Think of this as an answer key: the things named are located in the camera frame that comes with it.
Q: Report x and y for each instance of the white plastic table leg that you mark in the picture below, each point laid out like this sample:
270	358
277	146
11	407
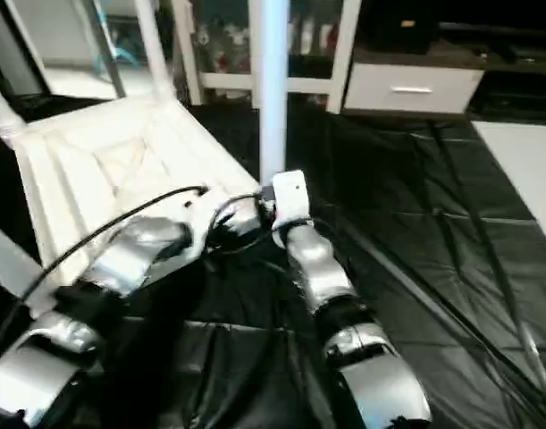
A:
9	259
272	89
156	45
0	107

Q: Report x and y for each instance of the white plastic table top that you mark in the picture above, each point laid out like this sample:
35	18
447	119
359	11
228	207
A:
103	161

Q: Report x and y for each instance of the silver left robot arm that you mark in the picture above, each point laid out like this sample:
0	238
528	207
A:
138	250

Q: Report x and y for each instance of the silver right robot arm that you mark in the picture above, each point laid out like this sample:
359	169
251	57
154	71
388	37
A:
317	268

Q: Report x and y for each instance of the white glass door cabinet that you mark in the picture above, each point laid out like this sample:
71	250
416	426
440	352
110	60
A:
228	82

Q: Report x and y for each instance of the black table mat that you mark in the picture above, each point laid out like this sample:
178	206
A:
415	223

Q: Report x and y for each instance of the white drawer unit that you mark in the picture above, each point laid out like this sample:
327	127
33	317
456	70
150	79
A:
411	89

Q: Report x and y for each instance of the blue plastic stool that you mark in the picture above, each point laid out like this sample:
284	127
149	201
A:
116	55

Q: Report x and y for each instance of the black speaker box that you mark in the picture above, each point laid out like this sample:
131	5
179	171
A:
398	27

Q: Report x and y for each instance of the white flat board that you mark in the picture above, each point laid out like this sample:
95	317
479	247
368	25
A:
527	170

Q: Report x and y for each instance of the dark TV stand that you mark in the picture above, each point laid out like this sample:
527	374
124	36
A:
518	89

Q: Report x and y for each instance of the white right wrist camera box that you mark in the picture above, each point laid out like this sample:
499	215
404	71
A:
290	195

